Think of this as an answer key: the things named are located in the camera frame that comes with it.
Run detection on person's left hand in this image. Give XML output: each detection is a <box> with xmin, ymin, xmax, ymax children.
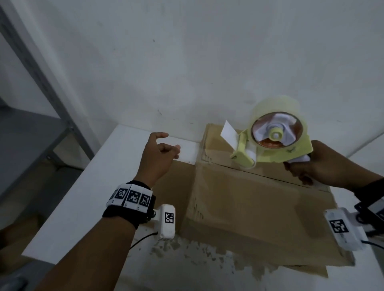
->
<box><xmin>136</xmin><ymin>132</ymin><xmax>182</xmax><ymax>189</ymax></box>

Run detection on person's right hand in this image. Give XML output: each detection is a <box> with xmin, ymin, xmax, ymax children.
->
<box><xmin>283</xmin><ymin>140</ymin><xmax>376</xmax><ymax>192</ymax></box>

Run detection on yellow white tape dispenser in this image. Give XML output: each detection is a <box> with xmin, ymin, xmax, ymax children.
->
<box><xmin>221</xmin><ymin>120</ymin><xmax>314</xmax><ymax>171</ymax></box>

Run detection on clear tape roll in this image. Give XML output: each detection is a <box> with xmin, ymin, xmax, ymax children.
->
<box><xmin>248</xmin><ymin>96</ymin><xmax>309</xmax><ymax>149</ymax></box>

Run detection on brown cardboard box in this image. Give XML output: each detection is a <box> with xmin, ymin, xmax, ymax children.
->
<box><xmin>151</xmin><ymin>123</ymin><xmax>356</xmax><ymax>279</ymax></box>

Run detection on person's left forearm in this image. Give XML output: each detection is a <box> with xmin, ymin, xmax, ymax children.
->
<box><xmin>33</xmin><ymin>215</ymin><xmax>137</xmax><ymax>291</ymax></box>

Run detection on grey metal shelf rack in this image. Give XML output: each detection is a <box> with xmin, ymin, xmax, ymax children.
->
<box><xmin>0</xmin><ymin>6</ymin><xmax>101</xmax><ymax>204</ymax></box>

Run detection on small brown carton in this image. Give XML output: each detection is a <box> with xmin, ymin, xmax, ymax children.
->
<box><xmin>0</xmin><ymin>214</ymin><xmax>44</xmax><ymax>270</ymax></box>

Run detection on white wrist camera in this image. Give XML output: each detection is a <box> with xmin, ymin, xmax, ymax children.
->
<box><xmin>153</xmin><ymin>203</ymin><xmax>177</xmax><ymax>240</ymax></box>
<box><xmin>323</xmin><ymin>207</ymin><xmax>368</xmax><ymax>252</ymax></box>

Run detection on black camera cable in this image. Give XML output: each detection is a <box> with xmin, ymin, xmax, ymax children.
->
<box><xmin>360</xmin><ymin>238</ymin><xmax>384</xmax><ymax>250</ymax></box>
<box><xmin>129</xmin><ymin>231</ymin><xmax>159</xmax><ymax>249</ymax></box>

